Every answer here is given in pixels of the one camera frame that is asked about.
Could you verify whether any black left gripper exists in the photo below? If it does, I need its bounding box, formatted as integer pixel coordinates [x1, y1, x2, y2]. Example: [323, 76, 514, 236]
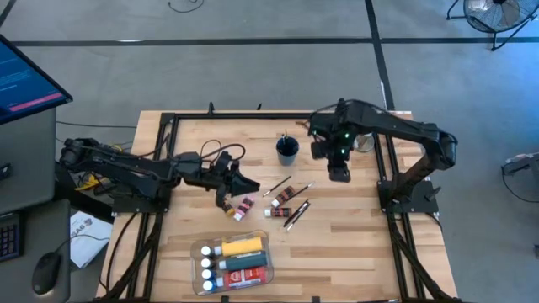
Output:
[179, 151, 261, 209]

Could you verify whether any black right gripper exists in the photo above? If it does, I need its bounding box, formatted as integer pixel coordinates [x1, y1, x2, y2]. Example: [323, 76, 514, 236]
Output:
[323, 141, 353, 184]

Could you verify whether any small pink paint bottle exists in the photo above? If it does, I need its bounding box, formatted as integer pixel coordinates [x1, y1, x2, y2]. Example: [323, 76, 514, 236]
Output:
[233, 195, 256, 223]

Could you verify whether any black makeup pencil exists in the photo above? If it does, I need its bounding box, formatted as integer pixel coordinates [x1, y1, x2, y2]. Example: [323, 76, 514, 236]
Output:
[291, 183, 315, 200]

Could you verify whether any dark blue cup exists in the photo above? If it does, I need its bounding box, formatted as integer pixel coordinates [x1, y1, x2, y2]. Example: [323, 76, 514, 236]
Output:
[275, 136, 300, 167]

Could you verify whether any large yellow paint bottle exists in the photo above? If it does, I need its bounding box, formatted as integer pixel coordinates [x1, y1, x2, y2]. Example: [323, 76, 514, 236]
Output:
[212, 235, 264, 258]

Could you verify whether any large grey paint bottle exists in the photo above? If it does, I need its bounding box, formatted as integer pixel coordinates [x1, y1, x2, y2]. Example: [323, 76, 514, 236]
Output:
[214, 251, 270, 273]

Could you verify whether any clear plastic bin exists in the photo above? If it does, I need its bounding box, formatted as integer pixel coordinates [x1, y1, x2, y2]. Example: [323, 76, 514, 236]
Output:
[189, 229, 275, 297]

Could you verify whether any large red paint bottle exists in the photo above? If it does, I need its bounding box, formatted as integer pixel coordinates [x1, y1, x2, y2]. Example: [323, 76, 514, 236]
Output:
[215, 266, 270, 291]

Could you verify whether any white paper booklet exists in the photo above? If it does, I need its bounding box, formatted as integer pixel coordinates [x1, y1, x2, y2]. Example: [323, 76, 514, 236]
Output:
[69, 210, 114, 269]

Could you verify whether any grey floor equipment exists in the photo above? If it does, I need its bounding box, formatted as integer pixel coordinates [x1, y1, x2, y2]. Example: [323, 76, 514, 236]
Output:
[500, 151, 539, 204]

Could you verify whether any grey desk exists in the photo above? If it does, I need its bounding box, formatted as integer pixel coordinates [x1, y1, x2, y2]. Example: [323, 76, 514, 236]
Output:
[0, 107, 72, 303]

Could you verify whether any black computer mouse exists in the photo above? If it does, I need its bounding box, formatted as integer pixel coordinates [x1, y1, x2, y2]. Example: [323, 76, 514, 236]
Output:
[31, 251, 63, 295]

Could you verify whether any black floor fan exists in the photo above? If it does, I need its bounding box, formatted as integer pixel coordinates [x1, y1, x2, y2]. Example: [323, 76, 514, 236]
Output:
[446, 0, 539, 52]

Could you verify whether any black keyboard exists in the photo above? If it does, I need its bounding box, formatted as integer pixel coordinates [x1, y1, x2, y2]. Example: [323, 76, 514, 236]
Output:
[0, 211, 24, 263]

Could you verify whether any computer monitor blue screen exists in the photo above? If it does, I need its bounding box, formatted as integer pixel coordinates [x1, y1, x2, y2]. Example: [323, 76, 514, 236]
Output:
[0, 34, 74, 126]

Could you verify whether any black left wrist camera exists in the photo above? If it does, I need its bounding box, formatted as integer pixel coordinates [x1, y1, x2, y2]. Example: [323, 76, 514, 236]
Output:
[215, 150, 234, 172]

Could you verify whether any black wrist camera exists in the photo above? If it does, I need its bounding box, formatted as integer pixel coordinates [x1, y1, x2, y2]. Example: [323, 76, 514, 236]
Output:
[215, 150, 234, 172]
[310, 141, 328, 160]

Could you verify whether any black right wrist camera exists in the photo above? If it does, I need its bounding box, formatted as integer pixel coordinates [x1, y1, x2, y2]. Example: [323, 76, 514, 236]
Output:
[310, 141, 328, 160]

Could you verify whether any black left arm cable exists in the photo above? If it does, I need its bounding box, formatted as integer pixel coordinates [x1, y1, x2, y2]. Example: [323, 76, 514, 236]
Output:
[197, 138, 248, 169]

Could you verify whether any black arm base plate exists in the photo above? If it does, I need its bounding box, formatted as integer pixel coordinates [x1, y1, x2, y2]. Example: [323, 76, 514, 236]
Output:
[111, 180, 173, 215]
[377, 180, 440, 215]

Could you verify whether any yellow cable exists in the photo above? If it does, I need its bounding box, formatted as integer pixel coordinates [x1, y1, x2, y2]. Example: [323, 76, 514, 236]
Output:
[75, 144, 125, 193]

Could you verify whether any black floor cable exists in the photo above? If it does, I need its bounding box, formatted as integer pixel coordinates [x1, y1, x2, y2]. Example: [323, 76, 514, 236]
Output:
[167, 0, 206, 14]
[55, 120, 138, 129]

